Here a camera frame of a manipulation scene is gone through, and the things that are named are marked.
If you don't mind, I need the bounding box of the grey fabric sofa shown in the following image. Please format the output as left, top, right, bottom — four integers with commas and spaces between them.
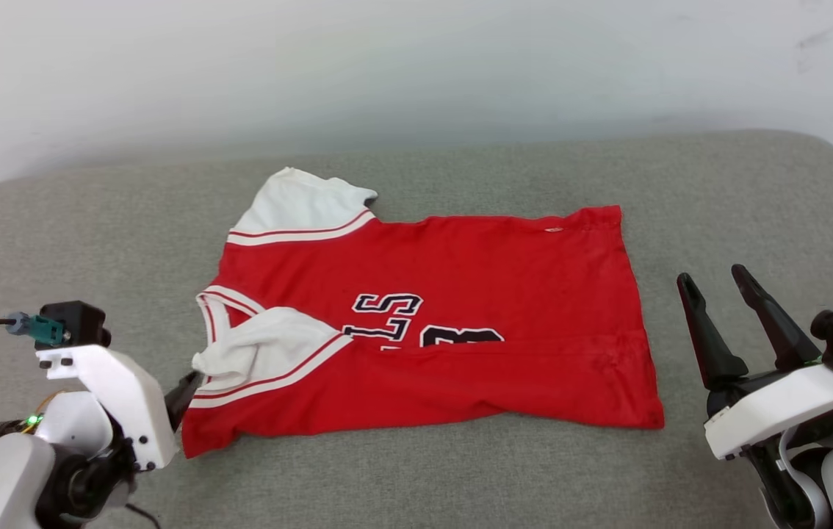
0, 130, 833, 529

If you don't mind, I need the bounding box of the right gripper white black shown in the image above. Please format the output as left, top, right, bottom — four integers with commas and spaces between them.
677, 264, 833, 462

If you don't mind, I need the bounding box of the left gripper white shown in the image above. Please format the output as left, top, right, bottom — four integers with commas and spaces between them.
35, 344, 201, 472

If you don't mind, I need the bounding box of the red and white sports jersey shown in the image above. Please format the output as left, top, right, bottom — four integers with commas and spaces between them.
181, 167, 666, 459

